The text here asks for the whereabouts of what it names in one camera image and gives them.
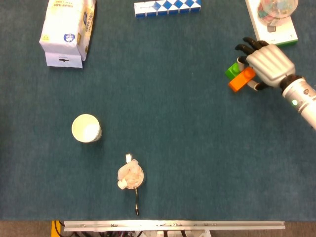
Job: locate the white green flat box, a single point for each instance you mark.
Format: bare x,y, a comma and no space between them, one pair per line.
281,32

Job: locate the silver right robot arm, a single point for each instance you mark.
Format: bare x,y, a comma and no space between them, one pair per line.
300,98

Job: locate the white tissue pack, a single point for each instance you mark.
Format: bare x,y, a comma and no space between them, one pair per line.
66,32

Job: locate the crumpled plastic wrapped items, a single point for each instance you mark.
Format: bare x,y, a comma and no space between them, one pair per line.
128,174

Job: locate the white paper cup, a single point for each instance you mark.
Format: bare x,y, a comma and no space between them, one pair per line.
86,128

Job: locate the yellow frame part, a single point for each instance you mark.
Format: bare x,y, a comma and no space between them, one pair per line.
55,228

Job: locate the green toy brick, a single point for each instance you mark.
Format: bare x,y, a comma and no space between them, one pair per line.
232,70

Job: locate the clear jar of colourful clips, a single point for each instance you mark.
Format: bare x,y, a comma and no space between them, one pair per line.
276,11

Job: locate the aluminium frame rail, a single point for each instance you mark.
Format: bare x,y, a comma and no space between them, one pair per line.
172,225

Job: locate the blue white magic snake toy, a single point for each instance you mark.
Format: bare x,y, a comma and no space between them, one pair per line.
168,8

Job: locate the orange toy brick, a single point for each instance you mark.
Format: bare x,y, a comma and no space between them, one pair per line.
241,80

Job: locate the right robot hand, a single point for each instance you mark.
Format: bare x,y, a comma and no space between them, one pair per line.
269,64

